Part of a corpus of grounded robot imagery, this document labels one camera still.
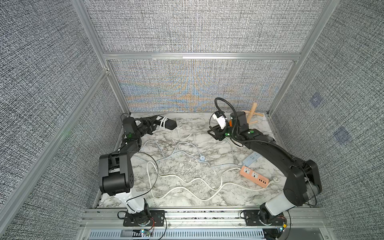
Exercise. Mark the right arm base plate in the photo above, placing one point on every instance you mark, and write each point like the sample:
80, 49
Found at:
262, 218

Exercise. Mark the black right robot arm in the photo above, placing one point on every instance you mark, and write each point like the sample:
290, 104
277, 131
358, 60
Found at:
303, 180

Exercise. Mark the pink power strip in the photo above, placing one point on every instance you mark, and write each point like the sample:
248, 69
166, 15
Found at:
254, 177

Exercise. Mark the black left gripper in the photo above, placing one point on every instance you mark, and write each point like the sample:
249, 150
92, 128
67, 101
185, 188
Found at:
151, 124

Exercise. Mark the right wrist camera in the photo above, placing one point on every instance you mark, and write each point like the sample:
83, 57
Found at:
221, 119

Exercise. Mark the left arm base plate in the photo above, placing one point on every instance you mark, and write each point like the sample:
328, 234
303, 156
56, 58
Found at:
145, 219

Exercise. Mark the wooden mug tree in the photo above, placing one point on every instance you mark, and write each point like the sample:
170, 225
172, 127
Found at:
251, 113

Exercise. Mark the aluminium front rail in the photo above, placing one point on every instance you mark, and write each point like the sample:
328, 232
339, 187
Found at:
211, 223

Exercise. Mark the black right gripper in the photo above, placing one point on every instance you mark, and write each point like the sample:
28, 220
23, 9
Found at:
218, 133

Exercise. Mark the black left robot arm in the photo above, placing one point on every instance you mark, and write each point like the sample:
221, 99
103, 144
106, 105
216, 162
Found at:
116, 175

